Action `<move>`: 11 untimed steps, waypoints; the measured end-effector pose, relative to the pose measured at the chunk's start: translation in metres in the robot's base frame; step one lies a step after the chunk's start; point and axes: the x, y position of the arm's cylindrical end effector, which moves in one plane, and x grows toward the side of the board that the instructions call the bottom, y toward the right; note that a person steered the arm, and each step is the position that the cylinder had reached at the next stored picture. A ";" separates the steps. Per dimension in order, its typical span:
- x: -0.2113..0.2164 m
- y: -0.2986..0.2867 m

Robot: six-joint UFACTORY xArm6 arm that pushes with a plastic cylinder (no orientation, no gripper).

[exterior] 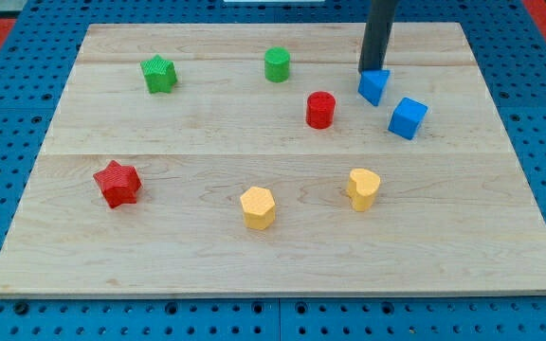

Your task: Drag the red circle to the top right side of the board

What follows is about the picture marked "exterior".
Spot light wooden board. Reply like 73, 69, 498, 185
0, 23, 546, 299

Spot green star block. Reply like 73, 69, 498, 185
140, 55, 177, 94

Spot green cylinder block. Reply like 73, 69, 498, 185
264, 46, 290, 82

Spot yellow heart block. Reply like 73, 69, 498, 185
346, 168, 381, 212

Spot red cylinder block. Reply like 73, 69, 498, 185
305, 91, 336, 129

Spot yellow hexagon block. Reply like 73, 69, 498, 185
240, 187, 276, 230

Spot red star block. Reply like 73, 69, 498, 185
93, 160, 141, 208

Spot blue cube block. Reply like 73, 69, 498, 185
388, 98, 428, 140

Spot blue triangle block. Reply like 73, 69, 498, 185
357, 69, 391, 106

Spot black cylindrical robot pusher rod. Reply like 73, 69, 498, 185
358, 0, 398, 73

